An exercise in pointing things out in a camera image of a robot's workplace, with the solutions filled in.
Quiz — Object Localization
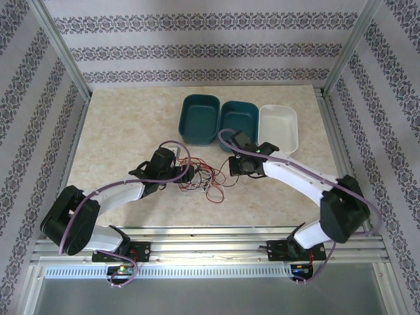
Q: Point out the aluminium frame post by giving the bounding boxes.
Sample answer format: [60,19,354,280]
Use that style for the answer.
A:
[322,0,384,98]
[28,0,92,100]

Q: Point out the white plastic bin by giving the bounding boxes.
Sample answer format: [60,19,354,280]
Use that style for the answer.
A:
[257,104,299,157]

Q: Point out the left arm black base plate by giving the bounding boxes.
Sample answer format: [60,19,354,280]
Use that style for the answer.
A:
[91,241,152,263]

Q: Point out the aluminium mounting rail beam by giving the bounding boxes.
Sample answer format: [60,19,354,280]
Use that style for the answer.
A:
[31,225,391,265]

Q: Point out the grey metal panel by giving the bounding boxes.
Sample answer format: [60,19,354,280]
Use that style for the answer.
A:
[32,277,383,315]

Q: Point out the aluminium side rail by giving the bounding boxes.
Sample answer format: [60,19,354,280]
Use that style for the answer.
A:
[45,94,91,239]
[313,85,373,230]

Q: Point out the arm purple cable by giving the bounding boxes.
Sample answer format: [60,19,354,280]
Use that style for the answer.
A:
[57,140,192,289]
[217,128,383,286]

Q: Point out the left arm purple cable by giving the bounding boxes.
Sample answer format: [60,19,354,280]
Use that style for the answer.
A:
[57,140,192,289]

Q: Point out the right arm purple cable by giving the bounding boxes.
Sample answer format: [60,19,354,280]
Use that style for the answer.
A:
[217,128,383,286]

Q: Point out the teal plastic bin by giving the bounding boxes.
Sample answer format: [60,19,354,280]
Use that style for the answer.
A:
[217,100,261,154]
[177,94,221,146]

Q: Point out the slotted grey cable duct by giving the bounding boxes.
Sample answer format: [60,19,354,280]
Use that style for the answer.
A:
[43,264,295,280]

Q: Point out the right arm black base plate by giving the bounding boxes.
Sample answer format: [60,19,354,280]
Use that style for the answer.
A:
[266,240,326,263]

